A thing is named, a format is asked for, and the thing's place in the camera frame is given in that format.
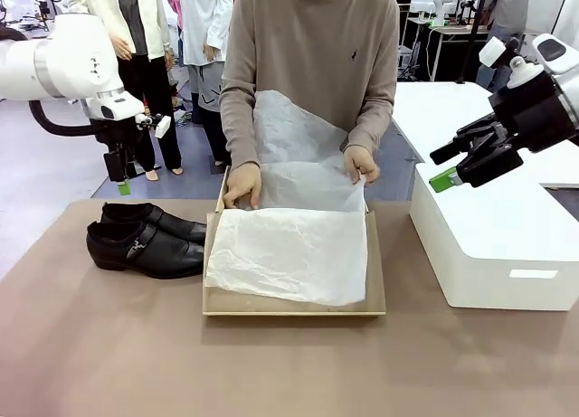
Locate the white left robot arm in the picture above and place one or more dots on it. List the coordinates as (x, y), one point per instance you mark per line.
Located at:
(68, 55)

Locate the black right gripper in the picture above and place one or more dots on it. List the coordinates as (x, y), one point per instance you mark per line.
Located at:
(534, 114)

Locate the background robot with dark gripper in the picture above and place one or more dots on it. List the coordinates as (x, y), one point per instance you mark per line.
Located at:
(44, 7)

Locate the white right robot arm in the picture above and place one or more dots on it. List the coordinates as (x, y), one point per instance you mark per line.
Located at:
(567, 78)

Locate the person in beige sweater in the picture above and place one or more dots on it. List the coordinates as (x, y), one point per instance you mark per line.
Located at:
(307, 50)

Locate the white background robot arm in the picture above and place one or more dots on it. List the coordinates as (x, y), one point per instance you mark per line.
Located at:
(441, 1)

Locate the person right hand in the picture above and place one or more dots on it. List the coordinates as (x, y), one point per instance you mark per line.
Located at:
(244, 186)

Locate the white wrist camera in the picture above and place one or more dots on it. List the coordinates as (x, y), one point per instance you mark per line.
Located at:
(163, 126)
(492, 53)

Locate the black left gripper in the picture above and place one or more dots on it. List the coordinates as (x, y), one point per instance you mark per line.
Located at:
(118, 161)

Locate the person left forearm beige sleeve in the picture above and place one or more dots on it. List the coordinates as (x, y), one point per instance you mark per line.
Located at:
(373, 123)

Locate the background metal frame table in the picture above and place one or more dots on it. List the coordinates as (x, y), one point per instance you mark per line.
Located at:
(452, 29)

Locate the black stand pole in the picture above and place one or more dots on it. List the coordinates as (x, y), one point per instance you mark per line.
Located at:
(472, 41)

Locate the person left hand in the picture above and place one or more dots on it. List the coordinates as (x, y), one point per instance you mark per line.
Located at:
(360, 161)

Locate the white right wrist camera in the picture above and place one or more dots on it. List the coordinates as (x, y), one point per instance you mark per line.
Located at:
(492, 53)

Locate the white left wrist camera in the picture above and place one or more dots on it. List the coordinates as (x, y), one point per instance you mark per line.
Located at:
(163, 126)

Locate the white box lid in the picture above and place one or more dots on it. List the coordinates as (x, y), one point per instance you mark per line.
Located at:
(497, 236)

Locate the white open frame box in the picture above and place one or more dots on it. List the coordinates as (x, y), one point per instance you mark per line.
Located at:
(405, 59)

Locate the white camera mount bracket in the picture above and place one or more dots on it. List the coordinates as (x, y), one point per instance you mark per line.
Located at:
(524, 75)

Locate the bystander in grey shirt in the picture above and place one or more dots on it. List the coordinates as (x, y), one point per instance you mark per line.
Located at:
(511, 10)

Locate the colourful clothes pile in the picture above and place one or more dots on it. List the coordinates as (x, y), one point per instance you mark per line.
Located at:
(183, 116)

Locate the person right forearm beige sleeve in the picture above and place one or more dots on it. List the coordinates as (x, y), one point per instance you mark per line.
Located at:
(240, 132)

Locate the brown cardboard shoe box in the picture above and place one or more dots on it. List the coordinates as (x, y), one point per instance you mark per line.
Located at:
(271, 305)

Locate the white tissue paper sheet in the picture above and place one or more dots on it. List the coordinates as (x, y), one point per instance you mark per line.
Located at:
(289, 249)

